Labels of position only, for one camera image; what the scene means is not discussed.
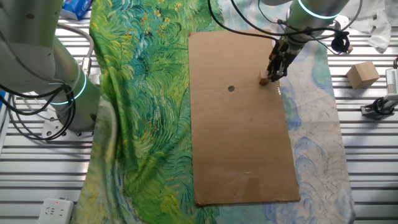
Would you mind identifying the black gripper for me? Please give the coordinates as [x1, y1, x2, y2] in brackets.
[266, 39, 299, 82]

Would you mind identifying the small wooden cube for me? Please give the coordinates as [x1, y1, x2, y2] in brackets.
[259, 70, 271, 86]

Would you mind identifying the brown cardboard sheet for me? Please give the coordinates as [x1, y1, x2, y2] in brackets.
[188, 29, 301, 206]

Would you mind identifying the large wooden cube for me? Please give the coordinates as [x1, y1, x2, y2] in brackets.
[345, 60, 381, 90]

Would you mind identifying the white plastic bag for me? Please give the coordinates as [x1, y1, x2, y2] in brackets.
[340, 0, 392, 54]

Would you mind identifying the painted landscape print cloth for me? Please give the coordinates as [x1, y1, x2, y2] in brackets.
[71, 0, 357, 224]

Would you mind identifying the blue tissue pack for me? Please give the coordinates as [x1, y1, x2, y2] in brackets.
[60, 0, 93, 21]

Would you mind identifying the white power strip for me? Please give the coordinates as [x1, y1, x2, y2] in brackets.
[37, 197, 75, 224]

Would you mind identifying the thick black gripper cable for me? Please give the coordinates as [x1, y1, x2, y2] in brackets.
[207, 0, 282, 43]

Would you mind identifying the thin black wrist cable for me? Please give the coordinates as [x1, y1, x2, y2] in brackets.
[229, 0, 363, 38]

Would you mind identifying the black coiled cable bundle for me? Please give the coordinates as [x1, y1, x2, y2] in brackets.
[330, 30, 351, 54]

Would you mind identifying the wrist camera mounting bracket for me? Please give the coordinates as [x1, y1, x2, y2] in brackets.
[329, 14, 351, 34]

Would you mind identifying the grey base cable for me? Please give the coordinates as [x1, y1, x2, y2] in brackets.
[55, 22, 96, 78]

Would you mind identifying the black base cable loop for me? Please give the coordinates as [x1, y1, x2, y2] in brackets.
[0, 83, 77, 141]

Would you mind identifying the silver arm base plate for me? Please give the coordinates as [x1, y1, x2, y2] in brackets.
[41, 108, 94, 141]

